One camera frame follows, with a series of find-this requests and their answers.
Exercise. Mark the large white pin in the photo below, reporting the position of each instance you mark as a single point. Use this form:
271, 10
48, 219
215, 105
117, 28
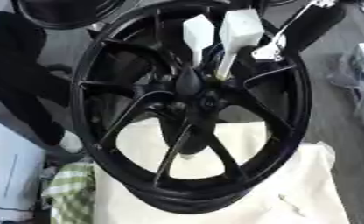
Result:
239, 29

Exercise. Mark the black spoked wheel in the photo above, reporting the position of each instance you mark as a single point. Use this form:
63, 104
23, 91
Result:
190, 87

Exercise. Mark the green white checked cloth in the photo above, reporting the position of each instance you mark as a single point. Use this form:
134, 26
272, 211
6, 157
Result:
72, 192

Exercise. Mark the black round tyre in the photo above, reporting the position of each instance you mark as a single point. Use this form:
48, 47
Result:
62, 13

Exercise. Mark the clear plastic wrapped bundle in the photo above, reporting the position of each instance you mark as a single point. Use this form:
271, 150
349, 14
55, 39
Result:
361, 78

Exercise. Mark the white box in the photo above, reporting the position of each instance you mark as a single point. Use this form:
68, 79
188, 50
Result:
9, 169

